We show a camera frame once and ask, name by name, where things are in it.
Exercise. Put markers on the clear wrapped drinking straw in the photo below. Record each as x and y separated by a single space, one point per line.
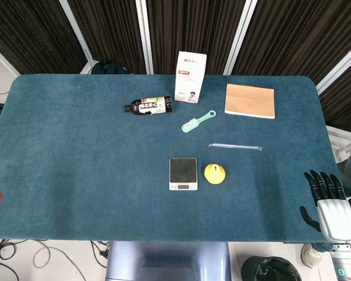
235 146

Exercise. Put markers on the blue felt table cloth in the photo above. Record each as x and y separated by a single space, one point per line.
90 161

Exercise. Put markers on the dark tea bottle with label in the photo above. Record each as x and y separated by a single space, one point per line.
149 106

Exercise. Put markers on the dark slatted partition panel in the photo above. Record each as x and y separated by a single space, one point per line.
193 26
111 29
295 35
32 32
345 102

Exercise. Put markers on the yellow round object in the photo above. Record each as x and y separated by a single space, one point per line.
215 175

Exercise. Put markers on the mint green plastic brush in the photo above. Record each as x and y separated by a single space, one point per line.
193 124

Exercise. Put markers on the blue robot torso base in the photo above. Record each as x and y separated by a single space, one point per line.
168 260

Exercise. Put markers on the small digital kitchen scale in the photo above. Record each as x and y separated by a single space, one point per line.
183 171

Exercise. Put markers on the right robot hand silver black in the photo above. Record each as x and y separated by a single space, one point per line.
336 218

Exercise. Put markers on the brown kraft spiral notebook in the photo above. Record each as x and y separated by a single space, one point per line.
249 101

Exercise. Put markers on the black trash bin with liner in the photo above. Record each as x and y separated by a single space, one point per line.
269 270

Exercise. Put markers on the white carton box with photo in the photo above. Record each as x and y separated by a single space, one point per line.
190 76

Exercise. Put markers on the black bag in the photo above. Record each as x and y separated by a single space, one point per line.
108 68

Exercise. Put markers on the white metal rack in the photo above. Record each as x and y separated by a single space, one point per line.
343 143

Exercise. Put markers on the white sneaker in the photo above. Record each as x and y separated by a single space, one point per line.
310 256

